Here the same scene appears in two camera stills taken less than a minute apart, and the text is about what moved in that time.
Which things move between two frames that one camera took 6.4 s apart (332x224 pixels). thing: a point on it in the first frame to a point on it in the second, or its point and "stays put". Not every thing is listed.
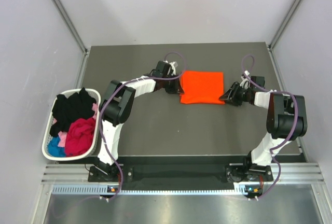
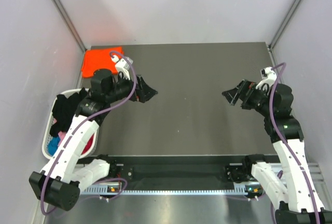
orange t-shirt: [202, 87] to [99, 58]
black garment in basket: [77, 106] stays put
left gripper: [176, 88] to [142, 92]
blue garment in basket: [54, 150] stays put
